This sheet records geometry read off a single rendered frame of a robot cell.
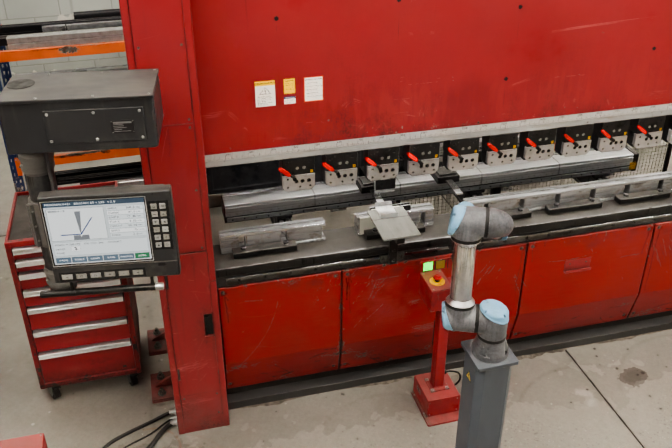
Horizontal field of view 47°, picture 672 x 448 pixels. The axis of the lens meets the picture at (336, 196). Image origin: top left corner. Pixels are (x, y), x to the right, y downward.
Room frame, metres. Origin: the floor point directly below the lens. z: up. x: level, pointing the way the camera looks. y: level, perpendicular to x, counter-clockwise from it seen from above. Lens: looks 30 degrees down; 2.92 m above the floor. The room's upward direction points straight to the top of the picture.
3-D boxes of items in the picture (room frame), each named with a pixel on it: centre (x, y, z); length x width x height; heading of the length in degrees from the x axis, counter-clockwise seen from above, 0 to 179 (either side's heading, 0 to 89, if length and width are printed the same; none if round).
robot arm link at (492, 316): (2.47, -0.62, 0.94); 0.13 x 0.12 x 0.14; 81
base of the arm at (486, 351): (2.47, -0.63, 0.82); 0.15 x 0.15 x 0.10
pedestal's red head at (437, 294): (2.97, -0.51, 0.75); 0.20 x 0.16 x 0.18; 105
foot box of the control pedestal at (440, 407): (2.94, -0.52, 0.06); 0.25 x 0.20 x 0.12; 15
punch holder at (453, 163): (3.35, -0.60, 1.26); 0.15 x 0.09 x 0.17; 104
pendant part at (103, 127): (2.46, 0.86, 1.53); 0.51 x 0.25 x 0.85; 97
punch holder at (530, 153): (3.44, -0.98, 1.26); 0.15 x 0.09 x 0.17; 104
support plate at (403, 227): (3.11, -0.27, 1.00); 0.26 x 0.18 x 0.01; 14
